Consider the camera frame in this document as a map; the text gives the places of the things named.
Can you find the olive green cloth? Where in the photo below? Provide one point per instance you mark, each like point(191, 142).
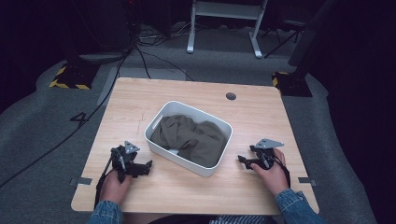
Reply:
point(190, 140)

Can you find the person's left hand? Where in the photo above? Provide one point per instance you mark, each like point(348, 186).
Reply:
point(114, 188)

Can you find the grey tape strip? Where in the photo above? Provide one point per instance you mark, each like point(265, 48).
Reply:
point(307, 180)
point(81, 180)

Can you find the person's striped clothing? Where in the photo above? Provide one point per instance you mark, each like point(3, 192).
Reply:
point(238, 220)

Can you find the person's right hand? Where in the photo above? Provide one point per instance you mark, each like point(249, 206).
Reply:
point(272, 175)

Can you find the black yellow striped stand base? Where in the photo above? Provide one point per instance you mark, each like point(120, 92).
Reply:
point(291, 84)
point(74, 76)

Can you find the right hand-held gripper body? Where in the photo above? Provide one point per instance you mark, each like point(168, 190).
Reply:
point(264, 154)

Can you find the grey table grommet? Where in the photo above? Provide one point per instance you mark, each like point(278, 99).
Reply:
point(230, 96)

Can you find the black stand pole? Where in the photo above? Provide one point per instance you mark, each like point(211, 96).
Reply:
point(308, 40)

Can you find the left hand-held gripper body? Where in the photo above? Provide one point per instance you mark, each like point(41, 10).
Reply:
point(126, 158)

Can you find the white plastic bin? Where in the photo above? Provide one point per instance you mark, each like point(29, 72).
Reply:
point(188, 137)

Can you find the black tripod stand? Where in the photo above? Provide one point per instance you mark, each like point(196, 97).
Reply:
point(285, 34)

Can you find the white metal stand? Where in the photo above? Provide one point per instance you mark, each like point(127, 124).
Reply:
point(226, 21)

